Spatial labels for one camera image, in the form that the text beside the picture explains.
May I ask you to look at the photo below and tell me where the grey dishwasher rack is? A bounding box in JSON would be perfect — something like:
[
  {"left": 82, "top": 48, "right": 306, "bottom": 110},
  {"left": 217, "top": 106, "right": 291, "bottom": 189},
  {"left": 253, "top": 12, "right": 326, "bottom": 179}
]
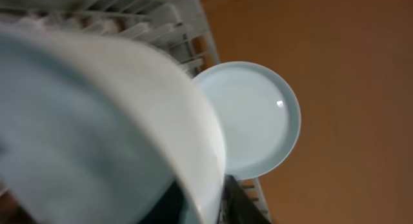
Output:
[{"left": 0, "top": 0, "right": 272, "bottom": 222}]

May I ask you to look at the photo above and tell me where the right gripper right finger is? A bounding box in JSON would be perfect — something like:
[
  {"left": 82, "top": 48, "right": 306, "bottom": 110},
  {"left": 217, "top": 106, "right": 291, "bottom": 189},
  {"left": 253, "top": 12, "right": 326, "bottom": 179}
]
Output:
[{"left": 222, "top": 176, "right": 270, "bottom": 224}]

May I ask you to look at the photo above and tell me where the pale green bowl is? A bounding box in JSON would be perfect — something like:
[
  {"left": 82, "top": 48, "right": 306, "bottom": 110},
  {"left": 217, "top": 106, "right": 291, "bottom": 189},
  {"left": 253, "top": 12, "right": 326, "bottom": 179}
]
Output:
[{"left": 1, "top": 26, "right": 226, "bottom": 223}]

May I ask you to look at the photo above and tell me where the light blue plate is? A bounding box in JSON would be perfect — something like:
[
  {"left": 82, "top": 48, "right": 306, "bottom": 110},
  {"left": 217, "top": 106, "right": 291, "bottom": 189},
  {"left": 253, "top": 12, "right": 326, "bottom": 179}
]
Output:
[{"left": 193, "top": 61, "right": 301, "bottom": 180}]

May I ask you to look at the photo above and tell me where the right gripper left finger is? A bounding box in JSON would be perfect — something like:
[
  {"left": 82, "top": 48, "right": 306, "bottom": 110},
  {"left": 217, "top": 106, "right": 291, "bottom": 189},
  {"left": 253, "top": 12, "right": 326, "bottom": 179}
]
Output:
[{"left": 139, "top": 182, "right": 186, "bottom": 224}]

